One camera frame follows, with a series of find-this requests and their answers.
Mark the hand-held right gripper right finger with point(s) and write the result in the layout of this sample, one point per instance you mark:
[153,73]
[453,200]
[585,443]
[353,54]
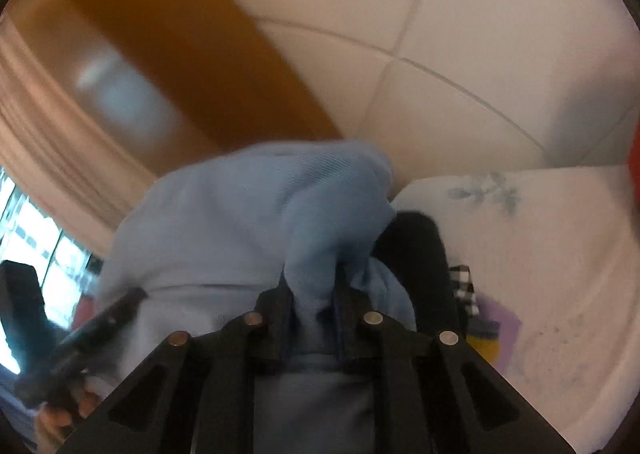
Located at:
[350,329]

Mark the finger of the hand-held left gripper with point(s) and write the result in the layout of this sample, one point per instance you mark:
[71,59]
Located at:
[95,334]

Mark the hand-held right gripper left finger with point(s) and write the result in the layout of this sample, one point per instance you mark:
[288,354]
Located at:
[280,334]

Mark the light blue shorts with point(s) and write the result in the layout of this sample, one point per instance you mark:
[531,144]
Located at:
[225,214]

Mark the stack of folded clothes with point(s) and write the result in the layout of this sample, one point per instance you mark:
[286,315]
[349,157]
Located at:
[420,259]

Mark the person's left hand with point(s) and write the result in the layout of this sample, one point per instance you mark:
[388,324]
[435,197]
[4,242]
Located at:
[52,424]

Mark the dark object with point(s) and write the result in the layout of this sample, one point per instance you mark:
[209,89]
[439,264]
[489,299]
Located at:
[20,304]

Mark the window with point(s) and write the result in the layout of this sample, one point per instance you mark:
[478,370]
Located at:
[30,234]

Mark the beige curtain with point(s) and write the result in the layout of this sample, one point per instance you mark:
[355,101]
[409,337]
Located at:
[50,159]

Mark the white floral bedsheet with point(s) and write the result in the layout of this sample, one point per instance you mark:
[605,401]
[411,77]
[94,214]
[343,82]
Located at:
[550,284]

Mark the brown wooden cabinet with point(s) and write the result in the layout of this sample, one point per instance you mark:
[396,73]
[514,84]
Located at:
[175,34]

